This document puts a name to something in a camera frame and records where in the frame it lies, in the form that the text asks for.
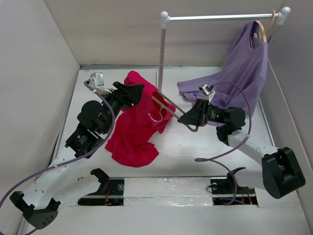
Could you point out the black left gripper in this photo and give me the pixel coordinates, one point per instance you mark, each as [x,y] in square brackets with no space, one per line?
[131,94]

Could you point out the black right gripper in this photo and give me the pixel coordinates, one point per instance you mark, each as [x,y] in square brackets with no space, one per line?
[198,115]

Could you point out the red t-shirt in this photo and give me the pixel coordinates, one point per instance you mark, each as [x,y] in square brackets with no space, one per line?
[129,143]

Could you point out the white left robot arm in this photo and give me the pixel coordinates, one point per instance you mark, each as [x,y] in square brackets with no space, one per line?
[41,202]

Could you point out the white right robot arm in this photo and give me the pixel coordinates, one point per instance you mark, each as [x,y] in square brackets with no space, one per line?
[281,173]

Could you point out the purple t-shirt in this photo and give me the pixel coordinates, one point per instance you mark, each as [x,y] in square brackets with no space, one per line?
[242,77]

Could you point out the wooden hanger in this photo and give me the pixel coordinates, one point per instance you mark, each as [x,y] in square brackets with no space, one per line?
[262,30]

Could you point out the white metal clothes rack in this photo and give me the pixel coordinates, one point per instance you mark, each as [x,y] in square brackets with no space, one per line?
[203,39]

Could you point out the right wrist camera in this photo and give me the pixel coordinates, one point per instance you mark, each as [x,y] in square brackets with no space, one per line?
[207,91]

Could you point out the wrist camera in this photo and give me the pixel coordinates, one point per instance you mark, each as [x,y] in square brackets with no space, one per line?
[97,82]
[207,91]

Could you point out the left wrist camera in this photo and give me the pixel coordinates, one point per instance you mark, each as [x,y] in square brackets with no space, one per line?
[97,82]

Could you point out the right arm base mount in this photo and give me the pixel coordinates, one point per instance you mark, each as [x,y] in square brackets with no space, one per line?
[222,190]

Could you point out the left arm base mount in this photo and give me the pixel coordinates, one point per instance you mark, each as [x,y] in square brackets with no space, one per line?
[109,193]

